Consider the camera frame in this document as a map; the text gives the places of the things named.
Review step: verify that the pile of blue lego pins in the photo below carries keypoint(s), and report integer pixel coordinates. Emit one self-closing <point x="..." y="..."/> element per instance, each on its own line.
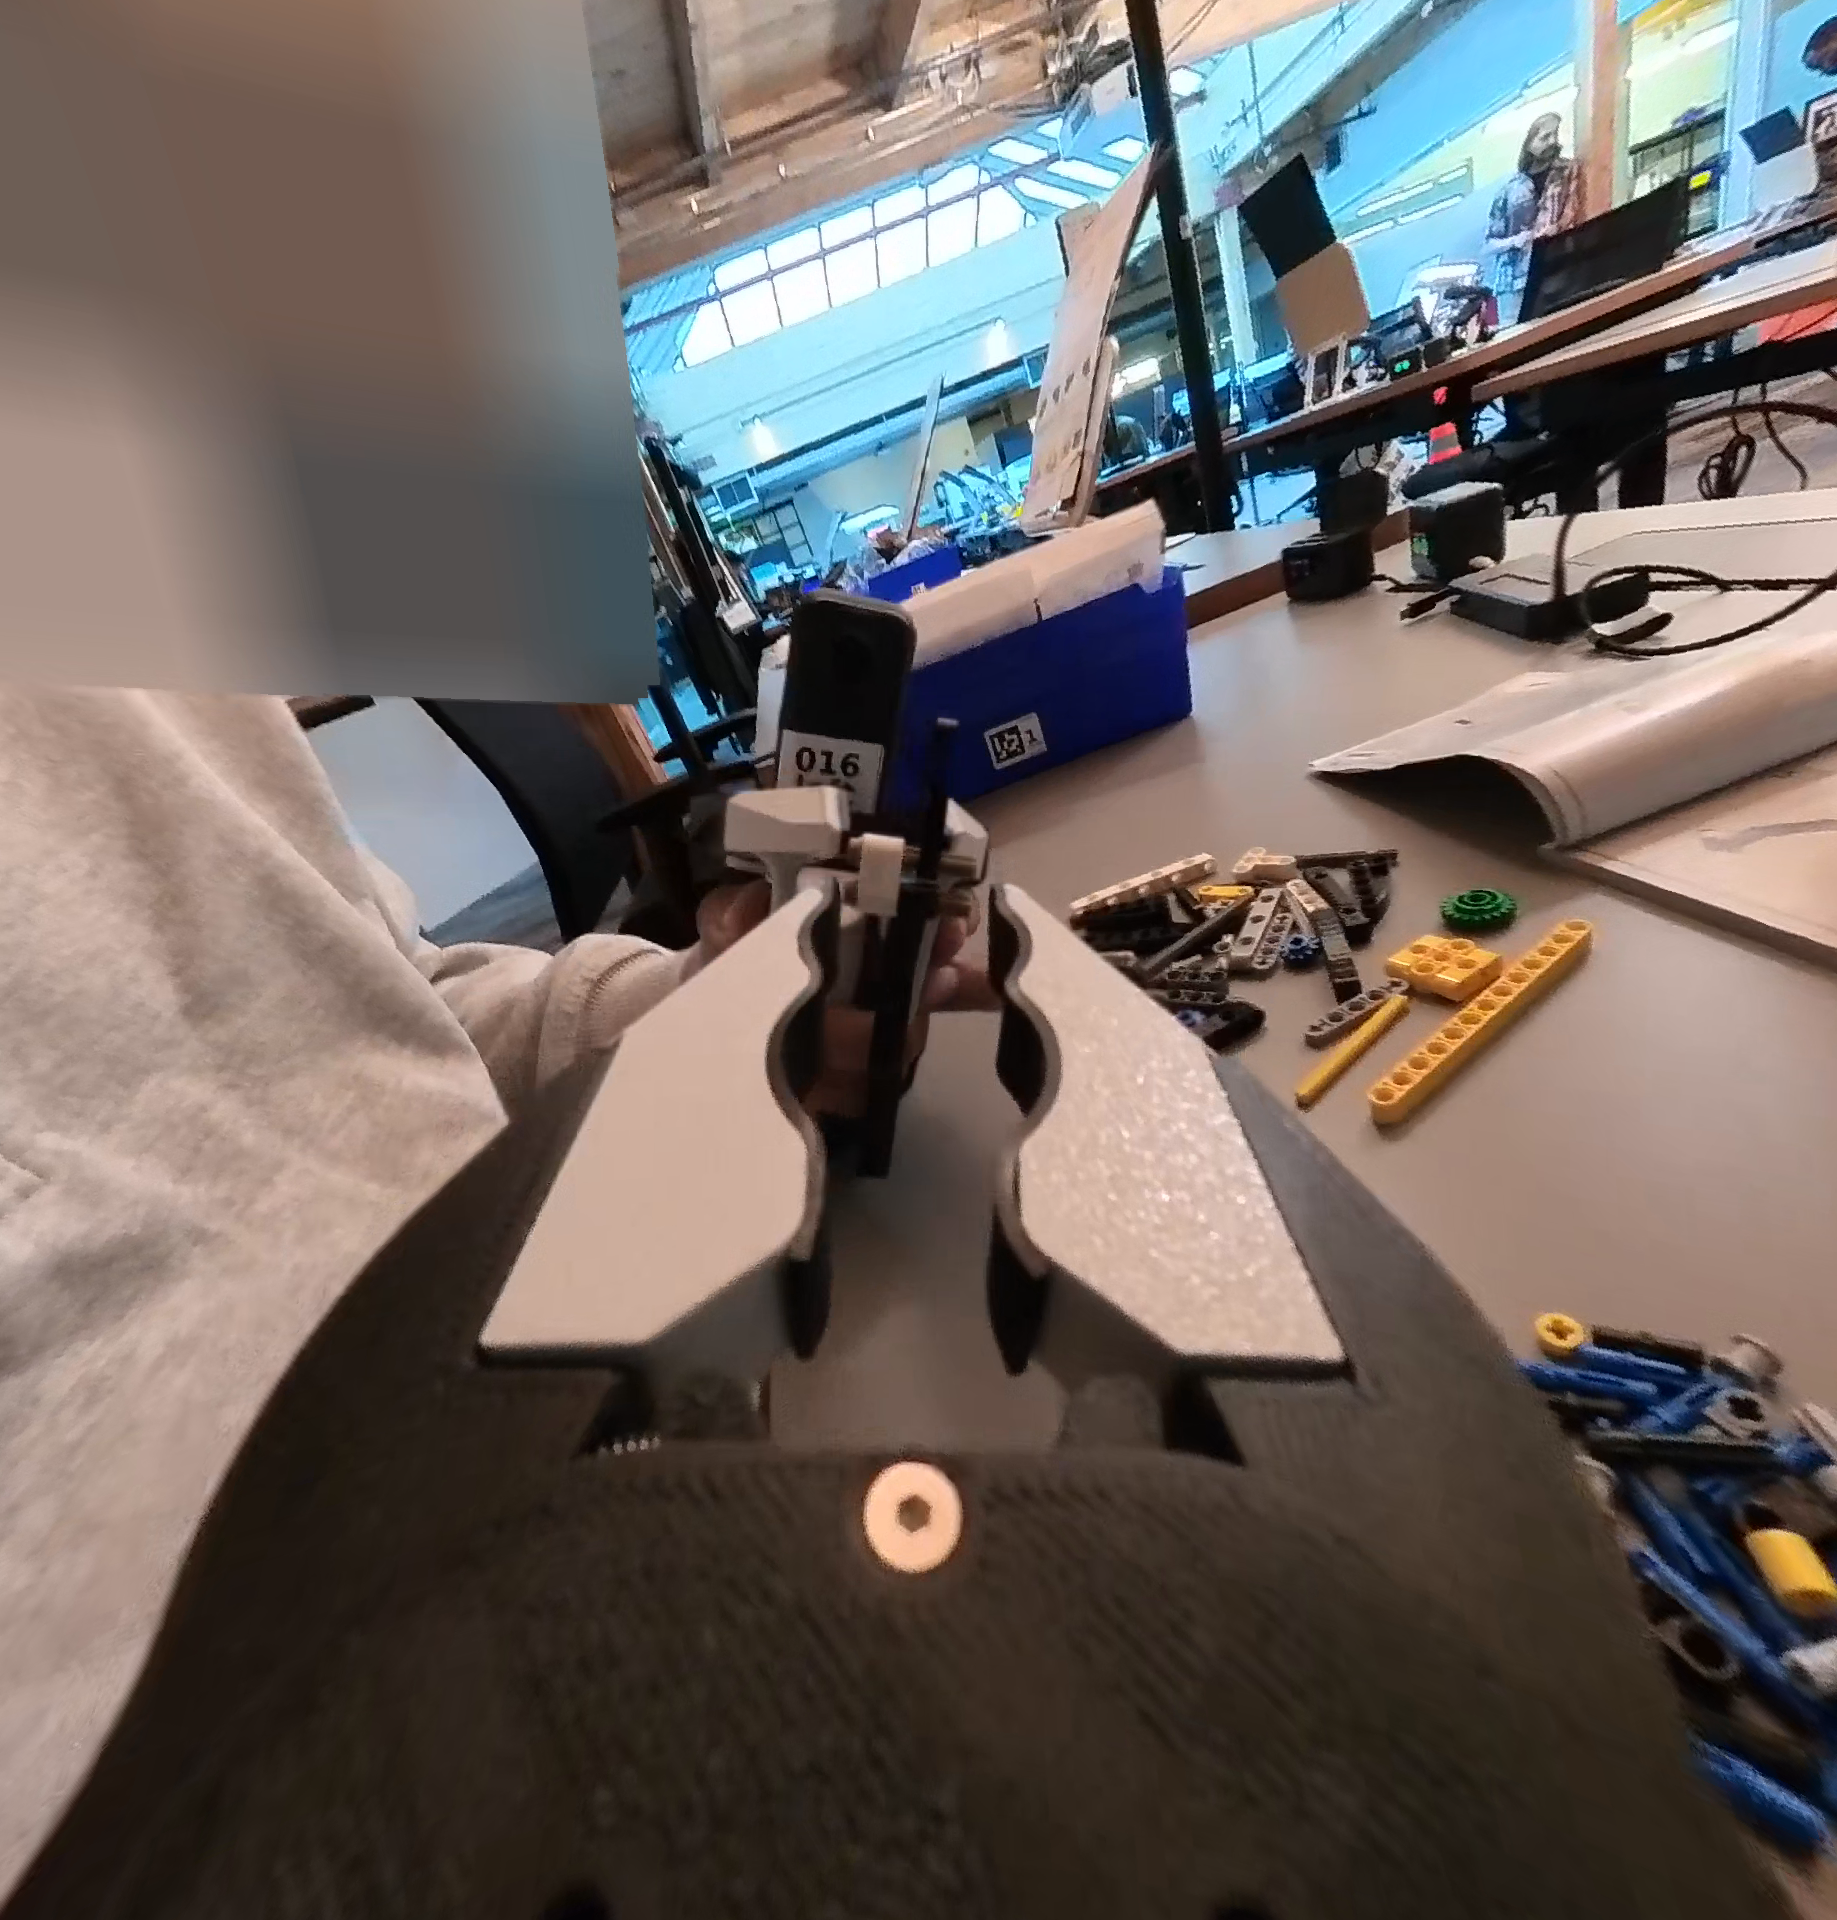
<point x="1713" y="1515"/>

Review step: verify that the black lego assembly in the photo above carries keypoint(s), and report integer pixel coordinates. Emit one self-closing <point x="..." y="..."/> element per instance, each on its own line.
<point x="890" y="1051"/>

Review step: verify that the yellow lego brick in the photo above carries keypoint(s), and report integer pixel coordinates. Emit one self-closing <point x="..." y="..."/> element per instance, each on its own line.
<point x="1444" y="967"/>

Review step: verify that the flat black adapter box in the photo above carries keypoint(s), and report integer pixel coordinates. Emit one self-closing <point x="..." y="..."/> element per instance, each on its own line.
<point x="1517" y="600"/>

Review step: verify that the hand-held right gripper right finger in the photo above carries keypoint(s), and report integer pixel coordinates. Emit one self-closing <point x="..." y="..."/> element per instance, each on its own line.
<point x="1158" y="1185"/>

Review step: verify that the black pole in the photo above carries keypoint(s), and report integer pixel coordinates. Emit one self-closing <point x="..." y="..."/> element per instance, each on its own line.
<point x="1182" y="300"/>

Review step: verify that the person's left hand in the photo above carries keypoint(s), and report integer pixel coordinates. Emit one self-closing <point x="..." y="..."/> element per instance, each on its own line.
<point x="732" y="918"/>

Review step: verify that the long yellow lego beam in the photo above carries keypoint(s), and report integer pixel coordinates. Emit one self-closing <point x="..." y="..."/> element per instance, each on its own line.
<point x="1472" y="1027"/>

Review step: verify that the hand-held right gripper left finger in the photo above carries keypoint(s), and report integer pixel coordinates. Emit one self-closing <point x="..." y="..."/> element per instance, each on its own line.
<point x="662" y="1156"/>

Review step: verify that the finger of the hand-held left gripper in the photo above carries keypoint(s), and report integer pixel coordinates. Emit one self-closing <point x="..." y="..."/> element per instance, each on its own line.
<point x="782" y="832"/>
<point x="966" y="858"/>

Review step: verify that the long wooden desk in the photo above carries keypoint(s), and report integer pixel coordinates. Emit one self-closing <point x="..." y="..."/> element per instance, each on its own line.
<point x="1684" y="323"/>

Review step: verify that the tan cardboard board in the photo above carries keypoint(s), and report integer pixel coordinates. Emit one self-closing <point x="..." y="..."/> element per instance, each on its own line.
<point x="1083" y="376"/>

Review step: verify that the lego instruction booklet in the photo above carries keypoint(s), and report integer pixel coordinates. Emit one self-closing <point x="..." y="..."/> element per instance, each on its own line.
<point x="1684" y="736"/>

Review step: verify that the yellow lego axle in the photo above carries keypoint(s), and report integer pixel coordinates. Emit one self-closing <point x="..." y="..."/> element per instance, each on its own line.
<point x="1347" y="1058"/>

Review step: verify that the black office chair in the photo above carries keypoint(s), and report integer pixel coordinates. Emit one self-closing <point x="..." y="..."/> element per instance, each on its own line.
<point x="543" y="796"/>

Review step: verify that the pile of black grey lego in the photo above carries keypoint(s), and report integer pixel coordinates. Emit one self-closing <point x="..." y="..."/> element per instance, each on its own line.
<point x="1202" y="945"/>

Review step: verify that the white papers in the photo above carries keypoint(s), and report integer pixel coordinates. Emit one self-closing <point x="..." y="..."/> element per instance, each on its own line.
<point x="1052" y="578"/>

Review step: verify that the black charger with green label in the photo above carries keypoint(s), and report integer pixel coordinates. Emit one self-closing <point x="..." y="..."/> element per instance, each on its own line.
<point x="1456" y="532"/>

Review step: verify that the black and tan panel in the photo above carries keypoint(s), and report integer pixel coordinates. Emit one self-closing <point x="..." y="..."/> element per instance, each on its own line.
<point x="1292" y="226"/>

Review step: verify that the blue storage bin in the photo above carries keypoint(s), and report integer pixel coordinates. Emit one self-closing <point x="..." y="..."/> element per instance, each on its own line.
<point x="1067" y="691"/>

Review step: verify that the black monitor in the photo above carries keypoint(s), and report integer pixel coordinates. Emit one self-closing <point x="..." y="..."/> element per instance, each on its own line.
<point x="1601" y="256"/>

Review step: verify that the green lego gear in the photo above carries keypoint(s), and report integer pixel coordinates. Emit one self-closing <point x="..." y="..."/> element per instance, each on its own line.
<point x="1476" y="910"/>

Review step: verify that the person's left forearm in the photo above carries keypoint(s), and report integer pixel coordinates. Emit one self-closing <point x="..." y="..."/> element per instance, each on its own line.
<point x="558" y="1006"/>

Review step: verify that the grey lego beam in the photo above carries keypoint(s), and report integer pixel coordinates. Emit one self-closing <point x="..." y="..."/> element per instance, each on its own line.
<point x="1347" y="1016"/>

